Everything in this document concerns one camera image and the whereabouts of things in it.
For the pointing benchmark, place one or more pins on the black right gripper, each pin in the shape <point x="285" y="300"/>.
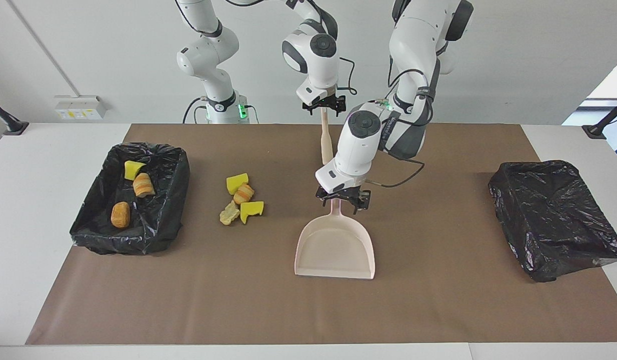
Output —
<point x="316" y="104"/>

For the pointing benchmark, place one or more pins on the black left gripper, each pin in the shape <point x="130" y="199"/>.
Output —
<point x="346" y="190"/>

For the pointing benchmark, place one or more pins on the pink plastic dustpan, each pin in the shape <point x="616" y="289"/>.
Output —
<point x="333" y="250"/>

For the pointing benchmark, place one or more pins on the beige rock chunk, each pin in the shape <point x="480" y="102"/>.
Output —
<point x="229" y="215"/>

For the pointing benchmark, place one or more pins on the yellow sponge piece green backing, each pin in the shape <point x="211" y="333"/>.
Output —
<point x="133" y="170"/>

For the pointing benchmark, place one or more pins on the brown bread roll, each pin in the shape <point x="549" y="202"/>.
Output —
<point x="120" y="215"/>

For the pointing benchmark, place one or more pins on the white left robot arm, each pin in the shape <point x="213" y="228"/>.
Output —
<point x="413" y="40"/>

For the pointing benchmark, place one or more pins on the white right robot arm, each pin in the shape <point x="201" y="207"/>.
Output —
<point x="313" y="50"/>

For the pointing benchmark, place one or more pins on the black bag-lined bin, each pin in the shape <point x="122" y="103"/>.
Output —
<point x="158" y="220"/>
<point x="548" y="220"/>

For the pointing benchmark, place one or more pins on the brown table mat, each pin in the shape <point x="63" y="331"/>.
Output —
<point x="308" y="310"/>

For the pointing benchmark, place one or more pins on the black clamp stand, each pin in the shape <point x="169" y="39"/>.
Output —
<point x="596" y="131"/>
<point x="11" y="125"/>

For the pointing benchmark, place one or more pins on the white wall outlet box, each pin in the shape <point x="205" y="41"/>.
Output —
<point x="81" y="107"/>

